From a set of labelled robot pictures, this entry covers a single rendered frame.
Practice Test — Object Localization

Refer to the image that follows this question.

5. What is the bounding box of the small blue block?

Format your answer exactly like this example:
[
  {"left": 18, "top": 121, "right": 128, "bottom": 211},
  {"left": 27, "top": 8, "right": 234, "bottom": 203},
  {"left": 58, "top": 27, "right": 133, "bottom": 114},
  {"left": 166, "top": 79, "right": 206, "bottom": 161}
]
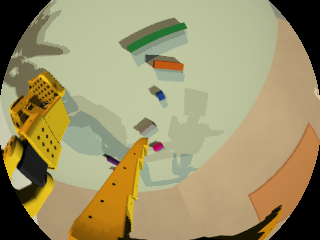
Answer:
[{"left": 155, "top": 90, "right": 166, "bottom": 101}]

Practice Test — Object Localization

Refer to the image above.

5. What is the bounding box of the orange rod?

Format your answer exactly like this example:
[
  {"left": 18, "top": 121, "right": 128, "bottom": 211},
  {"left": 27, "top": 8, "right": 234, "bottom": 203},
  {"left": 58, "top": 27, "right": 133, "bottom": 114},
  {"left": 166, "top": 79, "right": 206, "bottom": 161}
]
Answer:
[{"left": 153, "top": 60, "right": 184, "bottom": 71}]

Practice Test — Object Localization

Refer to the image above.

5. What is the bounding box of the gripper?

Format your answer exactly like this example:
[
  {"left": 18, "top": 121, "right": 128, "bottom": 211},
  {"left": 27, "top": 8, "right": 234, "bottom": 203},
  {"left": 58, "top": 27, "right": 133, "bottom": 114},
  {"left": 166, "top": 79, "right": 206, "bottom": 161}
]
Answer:
[{"left": 68, "top": 137, "right": 282, "bottom": 240}]

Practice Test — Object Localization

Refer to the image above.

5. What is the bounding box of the purple rod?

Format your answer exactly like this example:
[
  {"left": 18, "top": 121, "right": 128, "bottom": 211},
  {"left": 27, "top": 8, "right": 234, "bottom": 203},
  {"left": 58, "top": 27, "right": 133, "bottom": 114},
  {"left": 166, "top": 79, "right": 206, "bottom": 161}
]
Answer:
[{"left": 107, "top": 156, "right": 120, "bottom": 166}]

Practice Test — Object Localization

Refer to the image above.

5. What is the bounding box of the green rod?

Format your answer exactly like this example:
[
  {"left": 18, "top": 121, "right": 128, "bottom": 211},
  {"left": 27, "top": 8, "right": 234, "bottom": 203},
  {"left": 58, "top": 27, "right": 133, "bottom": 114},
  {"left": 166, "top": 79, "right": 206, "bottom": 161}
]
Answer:
[{"left": 127, "top": 23, "right": 187, "bottom": 53}]

